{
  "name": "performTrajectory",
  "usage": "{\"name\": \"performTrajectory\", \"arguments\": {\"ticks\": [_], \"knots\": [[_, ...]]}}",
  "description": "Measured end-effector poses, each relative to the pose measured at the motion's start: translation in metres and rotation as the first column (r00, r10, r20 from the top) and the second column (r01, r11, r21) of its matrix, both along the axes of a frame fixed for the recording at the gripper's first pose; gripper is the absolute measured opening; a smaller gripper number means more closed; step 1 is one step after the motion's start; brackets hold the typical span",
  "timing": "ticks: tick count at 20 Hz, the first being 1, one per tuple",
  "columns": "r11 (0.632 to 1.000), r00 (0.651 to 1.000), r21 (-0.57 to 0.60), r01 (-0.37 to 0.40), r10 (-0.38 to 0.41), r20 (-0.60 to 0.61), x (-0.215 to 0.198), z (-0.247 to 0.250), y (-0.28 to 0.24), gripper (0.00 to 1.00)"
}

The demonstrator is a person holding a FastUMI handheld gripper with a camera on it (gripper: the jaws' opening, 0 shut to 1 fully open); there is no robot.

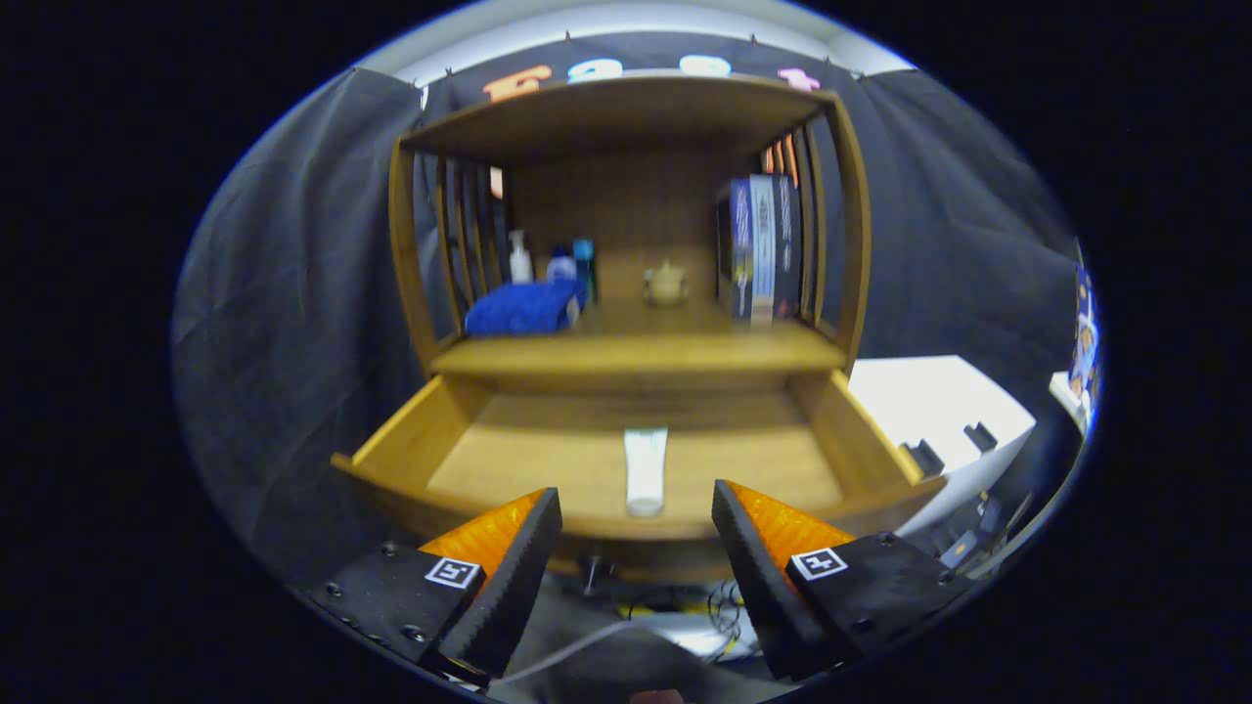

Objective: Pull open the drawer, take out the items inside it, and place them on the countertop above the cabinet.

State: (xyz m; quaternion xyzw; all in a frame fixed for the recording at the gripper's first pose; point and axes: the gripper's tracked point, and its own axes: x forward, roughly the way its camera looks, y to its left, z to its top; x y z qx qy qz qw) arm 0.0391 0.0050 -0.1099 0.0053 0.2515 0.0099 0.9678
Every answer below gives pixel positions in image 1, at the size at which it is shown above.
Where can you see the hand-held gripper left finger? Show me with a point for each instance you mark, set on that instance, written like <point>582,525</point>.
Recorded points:
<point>509,587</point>

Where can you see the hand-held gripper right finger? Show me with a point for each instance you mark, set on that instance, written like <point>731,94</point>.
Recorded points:
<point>763,587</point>

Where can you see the black drawer knob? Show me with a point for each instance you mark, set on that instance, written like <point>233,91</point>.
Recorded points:
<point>592,575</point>

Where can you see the wooden drawer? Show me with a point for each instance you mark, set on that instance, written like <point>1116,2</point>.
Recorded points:
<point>548,460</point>

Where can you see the white tube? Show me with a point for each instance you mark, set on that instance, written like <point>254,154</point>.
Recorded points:
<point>646,469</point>

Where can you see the wooden countertop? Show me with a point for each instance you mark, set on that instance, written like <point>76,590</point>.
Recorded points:
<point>636,347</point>

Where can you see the wooden cabinet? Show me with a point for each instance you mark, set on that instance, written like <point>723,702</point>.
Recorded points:
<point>606,117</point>

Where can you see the person's grey trousers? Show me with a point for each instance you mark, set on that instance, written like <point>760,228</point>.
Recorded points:
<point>626,675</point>

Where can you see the white table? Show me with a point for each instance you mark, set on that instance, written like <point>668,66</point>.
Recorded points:
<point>919,401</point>

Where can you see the blue towel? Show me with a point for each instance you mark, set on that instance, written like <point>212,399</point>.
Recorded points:
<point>523,308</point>

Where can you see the beige lidded teacup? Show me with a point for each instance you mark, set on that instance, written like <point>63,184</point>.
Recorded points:
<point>666,286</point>

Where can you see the white pump bottle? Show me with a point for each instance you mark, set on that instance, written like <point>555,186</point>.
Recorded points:
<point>520,266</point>

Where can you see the small white blue-capped bottle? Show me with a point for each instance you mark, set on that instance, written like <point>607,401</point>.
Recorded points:
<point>560,266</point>

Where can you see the teal bottle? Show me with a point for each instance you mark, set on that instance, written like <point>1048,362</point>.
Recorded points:
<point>584,259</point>

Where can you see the light grey book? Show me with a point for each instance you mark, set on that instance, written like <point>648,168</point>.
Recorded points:
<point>763,249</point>

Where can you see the black backdrop cloth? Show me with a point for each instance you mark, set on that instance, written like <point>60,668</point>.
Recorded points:
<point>293,323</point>

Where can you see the black book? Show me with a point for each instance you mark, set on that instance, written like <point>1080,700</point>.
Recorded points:
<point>785,244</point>

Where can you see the white shelf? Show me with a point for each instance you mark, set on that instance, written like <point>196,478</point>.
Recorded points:
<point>1066,396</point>

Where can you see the printed cup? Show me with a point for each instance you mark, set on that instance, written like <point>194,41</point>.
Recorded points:
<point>1084,357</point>

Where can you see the black bracket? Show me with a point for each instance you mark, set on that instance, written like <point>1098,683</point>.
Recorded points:
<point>980,437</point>
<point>924,458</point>

